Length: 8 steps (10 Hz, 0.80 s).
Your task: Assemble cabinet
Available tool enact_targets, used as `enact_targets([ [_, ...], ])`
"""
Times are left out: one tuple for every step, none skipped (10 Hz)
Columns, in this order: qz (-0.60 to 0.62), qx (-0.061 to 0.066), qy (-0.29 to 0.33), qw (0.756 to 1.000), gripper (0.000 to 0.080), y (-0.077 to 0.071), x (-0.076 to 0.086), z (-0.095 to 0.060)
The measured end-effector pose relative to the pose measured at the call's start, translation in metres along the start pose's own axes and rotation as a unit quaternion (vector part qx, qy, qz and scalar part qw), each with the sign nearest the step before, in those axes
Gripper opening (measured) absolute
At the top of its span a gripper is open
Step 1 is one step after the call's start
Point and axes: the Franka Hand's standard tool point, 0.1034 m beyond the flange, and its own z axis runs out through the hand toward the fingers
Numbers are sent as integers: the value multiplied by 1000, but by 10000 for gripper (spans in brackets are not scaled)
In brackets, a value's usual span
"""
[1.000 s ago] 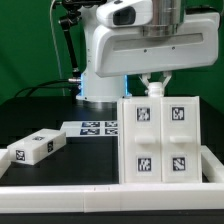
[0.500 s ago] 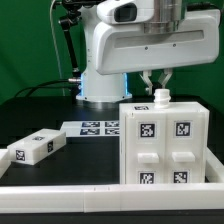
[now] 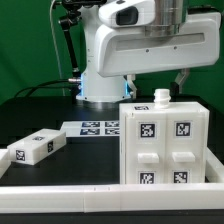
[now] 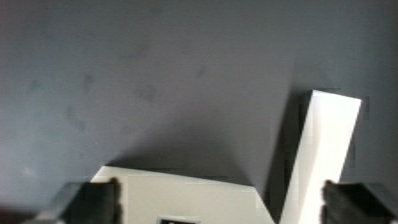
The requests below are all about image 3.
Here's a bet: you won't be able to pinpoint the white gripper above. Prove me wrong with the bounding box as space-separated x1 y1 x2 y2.
94 12 221 99

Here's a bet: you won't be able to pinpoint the white cabinet body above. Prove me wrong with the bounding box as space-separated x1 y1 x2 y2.
118 88 210 185

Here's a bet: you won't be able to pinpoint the white cabinet door panel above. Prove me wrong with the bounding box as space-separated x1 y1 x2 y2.
125 112 166 184
165 111 208 184

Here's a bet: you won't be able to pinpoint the white cabinet top box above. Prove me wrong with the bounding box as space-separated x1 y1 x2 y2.
8 129 66 165

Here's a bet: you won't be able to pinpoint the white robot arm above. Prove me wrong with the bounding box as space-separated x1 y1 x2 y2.
79 0 221 103

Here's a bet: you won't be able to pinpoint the black cables on table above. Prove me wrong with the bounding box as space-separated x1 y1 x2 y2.
13 78 83 98

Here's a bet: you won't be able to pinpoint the white marker base plate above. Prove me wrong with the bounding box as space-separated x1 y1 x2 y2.
61 120 120 137

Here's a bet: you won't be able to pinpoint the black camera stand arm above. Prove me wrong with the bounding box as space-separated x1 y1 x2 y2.
52 0 108 103

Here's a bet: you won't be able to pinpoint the white camera cable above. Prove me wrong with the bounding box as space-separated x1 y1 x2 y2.
49 0 66 97

